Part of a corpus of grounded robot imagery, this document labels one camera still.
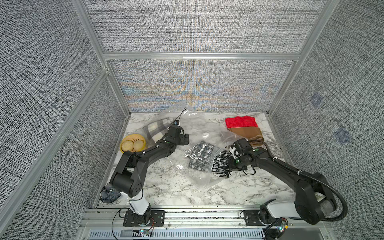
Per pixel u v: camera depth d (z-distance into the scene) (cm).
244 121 113
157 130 100
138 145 94
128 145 94
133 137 101
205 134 94
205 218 75
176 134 73
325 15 72
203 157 88
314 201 42
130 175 46
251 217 73
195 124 113
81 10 70
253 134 100
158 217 73
